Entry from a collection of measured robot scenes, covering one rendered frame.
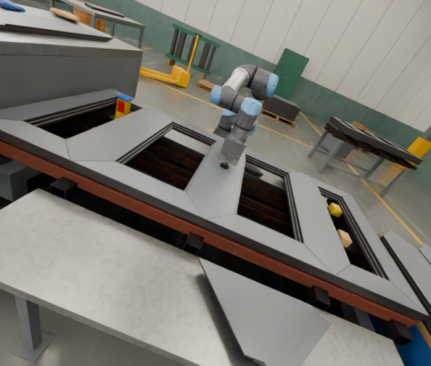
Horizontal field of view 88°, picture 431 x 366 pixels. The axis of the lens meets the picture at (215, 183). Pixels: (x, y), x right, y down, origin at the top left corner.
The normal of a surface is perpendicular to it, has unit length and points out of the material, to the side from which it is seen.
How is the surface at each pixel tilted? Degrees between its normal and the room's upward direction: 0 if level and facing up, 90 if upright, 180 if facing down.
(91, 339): 0
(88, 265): 0
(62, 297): 0
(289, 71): 90
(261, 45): 90
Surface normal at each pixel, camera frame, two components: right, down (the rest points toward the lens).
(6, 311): 0.36, -0.78
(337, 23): -0.10, 0.51
